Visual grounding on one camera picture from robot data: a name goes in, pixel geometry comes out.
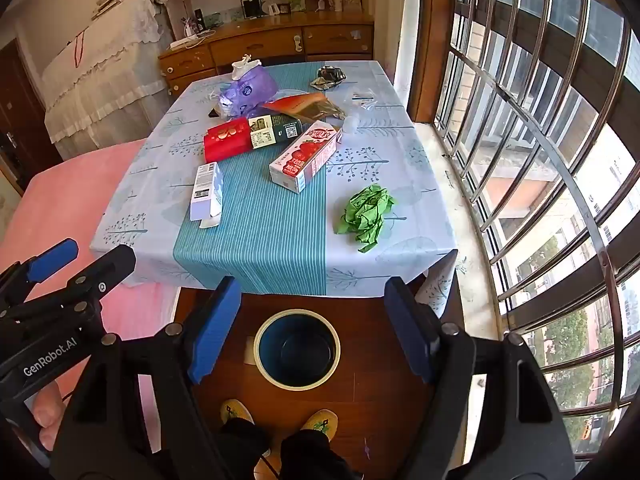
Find red juice carton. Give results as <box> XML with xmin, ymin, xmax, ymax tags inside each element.
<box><xmin>269</xmin><ymin>120</ymin><xmax>343</xmax><ymax>194</ymax></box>

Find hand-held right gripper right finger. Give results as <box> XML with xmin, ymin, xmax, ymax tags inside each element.
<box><xmin>384</xmin><ymin>277</ymin><xmax>576</xmax><ymax>480</ymax></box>

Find white lace cloth cover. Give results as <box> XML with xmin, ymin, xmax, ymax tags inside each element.
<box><xmin>40</xmin><ymin>0</ymin><xmax>173</xmax><ymax>161</ymax></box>

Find blue striped leaf-print tablecloth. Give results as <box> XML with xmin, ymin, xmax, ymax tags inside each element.
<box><xmin>90</xmin><ymin>60</ymin><xmax>458</xmax><ymax>318</ymax></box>

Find blue trash bin white rim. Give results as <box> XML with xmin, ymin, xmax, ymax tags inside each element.
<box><xmin>253</xmin><ymin>308</ymin><xmax>342</xmax><ymax>391</ymax></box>

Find green paper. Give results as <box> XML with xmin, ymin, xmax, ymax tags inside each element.
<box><xmin>334</xmin><ymin>185</ymin><xmax>397</xmax><ymax>254</ymax></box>

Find orange snack packet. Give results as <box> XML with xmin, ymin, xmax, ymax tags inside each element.
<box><xmin>262</xmin><ymin>92</ymin><xmax>347</xmax><ymax>121</ymax></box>

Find red cardboard box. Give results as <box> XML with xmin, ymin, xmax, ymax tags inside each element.
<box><xmin>203</xmin><ymin>116</ymin><xmax>253</xmax><ymax>163</ymax></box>

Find steel window grille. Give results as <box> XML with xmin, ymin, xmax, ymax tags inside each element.
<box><xmin>435</xmin><ymin>0</ymin><xmax>640</xmax><ymax>461</ymax></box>

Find wooden window frame post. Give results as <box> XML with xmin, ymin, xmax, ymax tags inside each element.
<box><xmin>407</xmin><ymin>0</ymin><xmax>458</xmax><ymax>123</ymax></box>

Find person's right leg black trousers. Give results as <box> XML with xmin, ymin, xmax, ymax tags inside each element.
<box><xmin>280</xmin><ymin>429</ymin><xmax>363</xmax><ymax>480</ymax></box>

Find purple plastic bag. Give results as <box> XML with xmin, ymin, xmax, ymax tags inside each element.
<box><xmin>220</xmin><ymin>67</ymin><xmax>278</xmax><ymax>121</ymax></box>

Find dark green labelled box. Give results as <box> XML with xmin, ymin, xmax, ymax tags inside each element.
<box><xmin>248</xmin><ymin>112</ymin><xmax>302</xmax><ymax>150</ymax></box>

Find white crumpled tissue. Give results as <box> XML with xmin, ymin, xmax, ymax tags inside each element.
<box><xmin>231</xmin><ymin>54</ymin><xmax>264</xmax><ymax>81</ymax></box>

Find person's left hand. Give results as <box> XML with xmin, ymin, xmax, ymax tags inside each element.
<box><xmin>31</xmin><ymin>382</ymin><xmax>76</xmax><ymax>443</ymax></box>

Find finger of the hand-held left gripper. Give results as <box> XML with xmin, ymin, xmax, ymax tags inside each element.
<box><xmin>0</xmin><ymin>239</ymin><xmax>79</xmax><ymax>306</ymax></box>
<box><xmin>0</xmin><ymin>244</ymin><xmax>137</xmax><ymax>323</ymax></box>

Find yellow knitted slipper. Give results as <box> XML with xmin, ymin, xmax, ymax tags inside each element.
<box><xmin>299</xmin><ymin>409</ymin><xmax>340</xmax><ymax>436</ymax></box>
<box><xmin>220</xmin><ymin>399</ymin><xmax>256</xmax><ymax>428</ymax></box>

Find white and purple box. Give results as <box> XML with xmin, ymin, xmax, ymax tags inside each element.
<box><xmin>189</xmin><ymin>161</ymin><xmax>224</xmax><ymax>229</ymax></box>

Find dark wooden door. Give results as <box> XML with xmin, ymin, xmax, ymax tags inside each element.
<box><xmin>0</xmin><ymin>40</ymin><xmax>63</xmax><ymax>196</ymax></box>

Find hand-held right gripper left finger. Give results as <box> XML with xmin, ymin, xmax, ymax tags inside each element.
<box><xmin>50</xmin><ymin>276</ymin><xmax>242</xmax><ymax>480</ymax></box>

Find black wrapper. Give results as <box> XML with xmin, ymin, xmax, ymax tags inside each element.
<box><xmin>310</xmin><ymin>65</ymin><xmax>347</xmax><ymax>90</ymax></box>

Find wooden dresser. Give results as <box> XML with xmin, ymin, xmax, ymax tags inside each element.
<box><xmin>158</xmin><ymin>12</ymin><xmax>376</xmax><ymax>98</ymax></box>

